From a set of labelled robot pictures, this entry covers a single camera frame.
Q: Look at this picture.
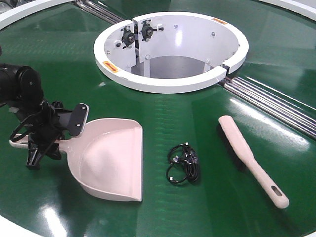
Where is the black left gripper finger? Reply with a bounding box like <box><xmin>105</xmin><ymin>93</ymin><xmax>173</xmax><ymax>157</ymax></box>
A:
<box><xmin>26</xmin><ymin>140</ymin><xmax>45</xmax><ymax>170</ymax></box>
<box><xmin>44</xmin><ymin>138</ymin><xmax>61</xmax><ymax>160</ymax></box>

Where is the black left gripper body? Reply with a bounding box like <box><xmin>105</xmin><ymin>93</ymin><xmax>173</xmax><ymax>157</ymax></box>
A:
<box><xmin>9</xmin><ymin>98</ymin><xmax>73</xmax><ymax>145</ymax></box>

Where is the pink plastic dustpan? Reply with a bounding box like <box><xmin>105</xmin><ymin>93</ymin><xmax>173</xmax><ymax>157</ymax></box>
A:
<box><xmin>9</xmin><ymin>118</ymin><xmax>144</xmax><ymax>202</ymax></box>

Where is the black cable bundle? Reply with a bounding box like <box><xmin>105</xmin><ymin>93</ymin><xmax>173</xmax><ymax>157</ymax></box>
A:
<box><xmin>165</xmin><ymin>142</ymin><xmax>201</xmax><ymax>185</ymax></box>

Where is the pink hand brush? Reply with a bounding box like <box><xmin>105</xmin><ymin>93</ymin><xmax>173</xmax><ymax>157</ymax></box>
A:
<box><xmin>218</xmin><ymin>115</ymin><xmax>289</xmax><ymax>209</ymax></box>

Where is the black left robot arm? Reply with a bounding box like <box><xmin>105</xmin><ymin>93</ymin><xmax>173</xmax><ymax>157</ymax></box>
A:
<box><xmin>0</xmin><ymin>63</ymin><xmax>72</xmax><ymax>170</ymax></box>

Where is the green conveyor belt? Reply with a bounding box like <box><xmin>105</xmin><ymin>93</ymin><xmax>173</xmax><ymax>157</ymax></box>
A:
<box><xmin>0</xmin><ymin>3</ymin><xmax>316</xmax><ymax>237</ymax></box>

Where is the white outer rim left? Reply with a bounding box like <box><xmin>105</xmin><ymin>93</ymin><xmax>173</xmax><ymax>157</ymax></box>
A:
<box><xmin>0</xmin><ymin>0</ymin><xmax>71</xmax><ymax>30</ymax></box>

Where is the white rim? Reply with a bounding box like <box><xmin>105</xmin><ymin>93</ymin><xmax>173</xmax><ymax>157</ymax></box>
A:
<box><xmin>260</xmin><ymin>0</ymin><xmax>316</xmax><ymax>21</ymax></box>
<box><xmin>0</xmin><ymin>0</ymin><xmax>71</xmax><ymax>30</ymax></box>

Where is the far steel roller set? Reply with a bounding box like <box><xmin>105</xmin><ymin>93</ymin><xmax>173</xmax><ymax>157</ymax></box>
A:
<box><xmin>72</xmin><ymin>0</ymin><xmax>125</xmax><ymax>25</ymax></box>

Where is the steel roller set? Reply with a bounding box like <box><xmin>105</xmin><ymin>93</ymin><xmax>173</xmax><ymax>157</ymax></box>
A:
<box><xmin>218</xmin><ymin>77</ymin><xmax>316</xmax><ymax>140</ymax></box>
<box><xmin>72</xmin><ymin>0</ymin><xmax>125</xmax><ymax>25</ymax></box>

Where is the near steel roller set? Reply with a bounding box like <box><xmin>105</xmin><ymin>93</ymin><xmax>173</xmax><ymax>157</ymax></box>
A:
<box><xmin>218</xmin><ymin>77</ymin><xmax>316</xmax><ymax>140</ymax></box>

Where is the white outer rim right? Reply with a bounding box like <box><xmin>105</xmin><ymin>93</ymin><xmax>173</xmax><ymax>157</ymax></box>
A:
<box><xmin>260</xmin><ymin>0</ymin><xmax>316</xmax><ymax>21</ymax></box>

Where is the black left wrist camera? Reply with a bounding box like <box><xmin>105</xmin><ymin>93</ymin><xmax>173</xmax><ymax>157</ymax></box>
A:
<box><xmin>67</xmin><ymin>103</ymin><xmax>89</xmax><ymax>137</ymax></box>

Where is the left black bearing mount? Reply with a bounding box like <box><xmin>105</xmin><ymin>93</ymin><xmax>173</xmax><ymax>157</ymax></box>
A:
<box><xmin>121</xmin><ymin>26</ymin><xmax>135</xmax><ymax>49</ymax></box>

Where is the black bearing mount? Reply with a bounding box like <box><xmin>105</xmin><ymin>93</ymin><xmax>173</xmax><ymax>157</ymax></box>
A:
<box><xmin>140</xmin><ymin>20</ymin><xmax>164</xmax><ymax>42</ymax></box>
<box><xmin>121</xmin><ymin>26</ymin><xmax>135</xmax><ymax>49</ymax></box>

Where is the right black bearing mount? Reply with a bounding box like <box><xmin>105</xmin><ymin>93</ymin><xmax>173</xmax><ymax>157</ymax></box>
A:
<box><xmin>140</xmin><ymin>20</ymin><xmax>164</xmax><ymax>42</ymax></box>

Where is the white inner conveyor ring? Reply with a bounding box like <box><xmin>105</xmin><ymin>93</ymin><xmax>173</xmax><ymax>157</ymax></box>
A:
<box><xmin>93</xmin><ymin>11</ymin><xmax>249</xmax><ymax>94</ymax></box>

